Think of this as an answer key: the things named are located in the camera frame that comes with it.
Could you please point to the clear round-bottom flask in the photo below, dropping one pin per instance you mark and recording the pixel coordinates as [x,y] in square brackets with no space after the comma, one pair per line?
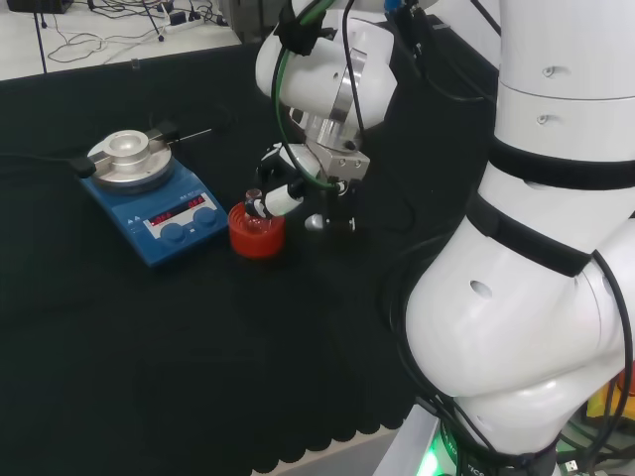
[258,225]

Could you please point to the white power strip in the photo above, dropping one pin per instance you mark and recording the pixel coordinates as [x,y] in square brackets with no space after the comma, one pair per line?
[184,25]

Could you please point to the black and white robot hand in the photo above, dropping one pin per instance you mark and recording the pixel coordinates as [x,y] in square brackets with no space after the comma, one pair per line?
[342,203]

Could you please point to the steel temperature probe rod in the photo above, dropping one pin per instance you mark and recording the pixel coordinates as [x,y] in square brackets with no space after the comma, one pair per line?
[196,134]

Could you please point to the blue base heater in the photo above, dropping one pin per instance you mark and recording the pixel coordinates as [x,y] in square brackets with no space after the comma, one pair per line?
[134,238]

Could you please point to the small clear cloth clip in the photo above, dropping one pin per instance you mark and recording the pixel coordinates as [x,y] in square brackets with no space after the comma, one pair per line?
[135,64]

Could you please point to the yellow stop button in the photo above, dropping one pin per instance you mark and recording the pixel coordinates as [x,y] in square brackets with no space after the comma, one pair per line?
[597,404]

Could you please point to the black tripod leg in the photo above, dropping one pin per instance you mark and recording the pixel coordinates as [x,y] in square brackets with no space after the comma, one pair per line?
[40,39]

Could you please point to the black equipment box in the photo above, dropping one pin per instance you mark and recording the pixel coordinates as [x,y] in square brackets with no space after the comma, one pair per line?
[39,6]

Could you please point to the black bench cloth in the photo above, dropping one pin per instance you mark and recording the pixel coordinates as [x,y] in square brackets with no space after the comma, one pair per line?
[149,322]

